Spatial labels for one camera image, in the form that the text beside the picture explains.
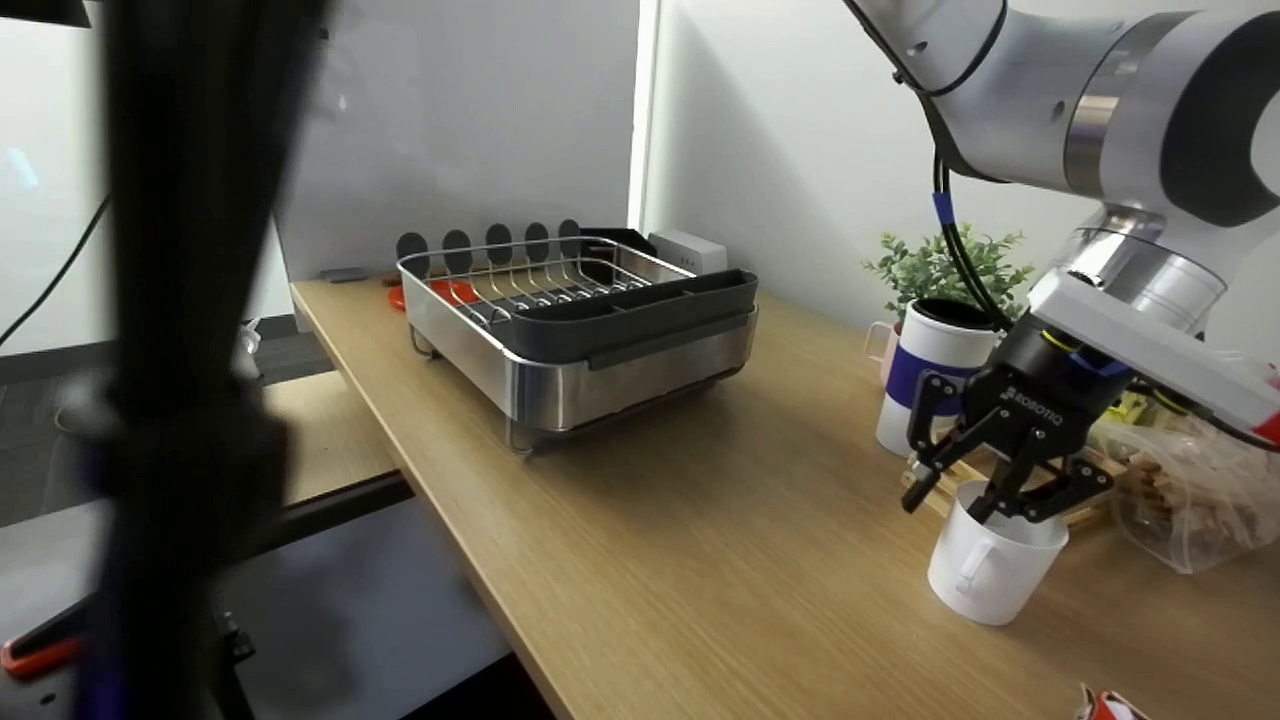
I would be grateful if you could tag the small red white toy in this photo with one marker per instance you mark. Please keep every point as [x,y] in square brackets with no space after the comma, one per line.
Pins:
[1110,704]

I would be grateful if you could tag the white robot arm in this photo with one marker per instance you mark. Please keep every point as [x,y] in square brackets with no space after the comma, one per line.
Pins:
[1121,107]

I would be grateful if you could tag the black tripod stand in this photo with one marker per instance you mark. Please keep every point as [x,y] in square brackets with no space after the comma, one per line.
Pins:
[187,346]

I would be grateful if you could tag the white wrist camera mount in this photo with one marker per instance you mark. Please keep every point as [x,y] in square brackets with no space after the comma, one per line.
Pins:
[1172,364]

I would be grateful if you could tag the light wooden board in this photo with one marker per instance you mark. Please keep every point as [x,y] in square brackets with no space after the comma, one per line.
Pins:
[325,432]

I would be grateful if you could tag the dark grey cutlery holder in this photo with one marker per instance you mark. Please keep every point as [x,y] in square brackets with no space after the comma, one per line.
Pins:
[642,316]

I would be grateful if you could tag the clear plastic snack bag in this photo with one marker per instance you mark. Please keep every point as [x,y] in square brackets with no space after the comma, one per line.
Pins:
[1200,501]

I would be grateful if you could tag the white ceramic mug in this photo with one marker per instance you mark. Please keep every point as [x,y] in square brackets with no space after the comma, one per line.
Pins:
[992,564]

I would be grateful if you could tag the white cup with blue band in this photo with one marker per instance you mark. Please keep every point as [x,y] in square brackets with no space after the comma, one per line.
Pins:
[922,364]

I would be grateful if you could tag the green plant in pink pot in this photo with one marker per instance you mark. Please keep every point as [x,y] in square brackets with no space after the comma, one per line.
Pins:
[943,264]

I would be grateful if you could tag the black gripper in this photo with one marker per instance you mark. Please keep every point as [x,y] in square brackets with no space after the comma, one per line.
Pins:
[1060,387]

